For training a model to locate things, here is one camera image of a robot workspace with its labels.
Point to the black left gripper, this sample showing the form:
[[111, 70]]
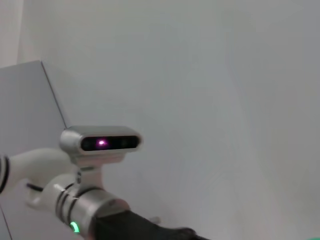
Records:
[[140, 227]]

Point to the clear test tube green cap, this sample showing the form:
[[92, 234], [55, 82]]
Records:
[[315, 238]]

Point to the grey partition panel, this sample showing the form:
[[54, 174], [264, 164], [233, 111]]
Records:
[[22, 112]]

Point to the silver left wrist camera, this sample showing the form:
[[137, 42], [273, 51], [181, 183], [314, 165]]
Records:
[[107, 142]]

